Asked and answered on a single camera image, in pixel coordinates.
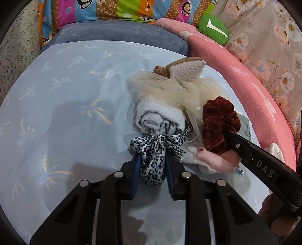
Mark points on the cream mesh scrunchie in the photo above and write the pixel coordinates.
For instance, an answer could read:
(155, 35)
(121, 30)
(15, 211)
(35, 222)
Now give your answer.
(169, 89)

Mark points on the grey-blue pillow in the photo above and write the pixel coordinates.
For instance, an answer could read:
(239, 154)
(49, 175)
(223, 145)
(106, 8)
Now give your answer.
(118, 33)

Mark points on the beige knit sock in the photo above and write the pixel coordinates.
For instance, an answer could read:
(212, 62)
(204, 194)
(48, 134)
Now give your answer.
(186, 69)

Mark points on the colourful monkey print pillow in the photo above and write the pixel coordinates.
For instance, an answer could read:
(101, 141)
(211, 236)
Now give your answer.
(106, 9)

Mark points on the white paper tag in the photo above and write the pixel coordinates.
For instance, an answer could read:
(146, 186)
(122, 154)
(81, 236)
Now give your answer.
(245, 128)

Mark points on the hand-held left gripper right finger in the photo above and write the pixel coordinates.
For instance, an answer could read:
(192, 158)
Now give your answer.
(170, 180)

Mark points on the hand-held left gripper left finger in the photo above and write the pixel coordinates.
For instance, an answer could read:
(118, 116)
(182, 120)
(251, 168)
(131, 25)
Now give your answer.
(135, 180)

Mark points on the leopard print scrunchie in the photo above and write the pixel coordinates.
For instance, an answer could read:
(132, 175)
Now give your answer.
(153, 162)

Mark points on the pink blanket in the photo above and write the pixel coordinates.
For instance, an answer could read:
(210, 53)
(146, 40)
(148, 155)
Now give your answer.
(236, 59)

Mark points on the dark red velvet scrunchie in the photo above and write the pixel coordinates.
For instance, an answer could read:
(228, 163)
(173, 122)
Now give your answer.
(217, 117)

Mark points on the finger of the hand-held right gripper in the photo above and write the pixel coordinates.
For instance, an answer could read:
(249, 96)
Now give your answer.
(237, 145)

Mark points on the person's right hand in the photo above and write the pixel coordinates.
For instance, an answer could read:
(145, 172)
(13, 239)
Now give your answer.
(285, 223)

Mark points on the pink cloth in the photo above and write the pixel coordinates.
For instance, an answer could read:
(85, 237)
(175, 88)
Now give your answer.
(217, 162)

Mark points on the rolled grey-white sock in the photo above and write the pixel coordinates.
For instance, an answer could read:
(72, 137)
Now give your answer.
(160, 113)

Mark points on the floral quilt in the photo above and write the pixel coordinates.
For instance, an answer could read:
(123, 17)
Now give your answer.
(259, 23)

